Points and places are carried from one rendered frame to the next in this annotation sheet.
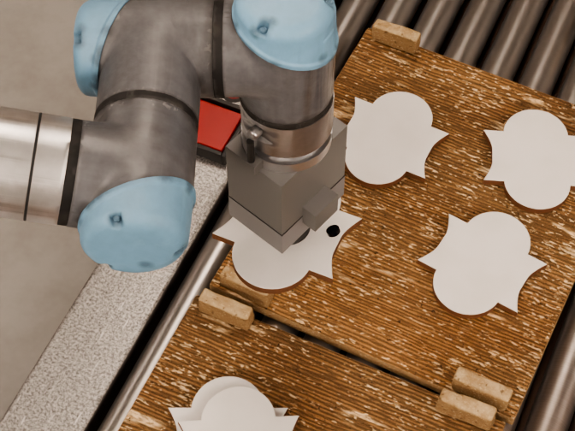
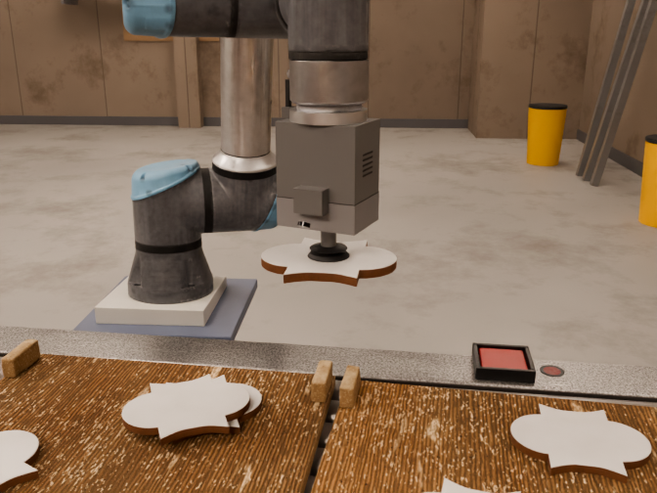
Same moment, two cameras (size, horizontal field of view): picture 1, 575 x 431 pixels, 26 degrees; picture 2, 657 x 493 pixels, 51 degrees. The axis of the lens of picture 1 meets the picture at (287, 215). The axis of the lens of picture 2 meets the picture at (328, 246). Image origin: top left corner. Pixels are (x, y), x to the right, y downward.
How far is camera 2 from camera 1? 1.07 m
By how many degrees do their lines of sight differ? 66
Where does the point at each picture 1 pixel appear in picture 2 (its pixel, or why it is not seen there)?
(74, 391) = (238, 356)
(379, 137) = (572, 430)
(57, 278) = not seen: outside the picture
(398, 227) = (479, 466)
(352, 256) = (423, 444)
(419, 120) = (621, 452)
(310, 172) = (308, 142)
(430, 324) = not seen: outside the picture
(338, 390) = (271, 458)
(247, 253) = (291, 247)
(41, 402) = (225, 347)
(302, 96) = (293, 13)
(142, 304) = not seen: hidden behind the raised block
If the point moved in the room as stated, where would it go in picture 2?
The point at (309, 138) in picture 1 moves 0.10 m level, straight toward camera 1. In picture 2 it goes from (299, 80) to (188, 82)
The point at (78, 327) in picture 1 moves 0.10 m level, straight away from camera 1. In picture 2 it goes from (289, 349) to (345, 332)
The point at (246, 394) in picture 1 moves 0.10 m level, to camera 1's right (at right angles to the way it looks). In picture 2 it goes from (241, 397) to (258, 447)
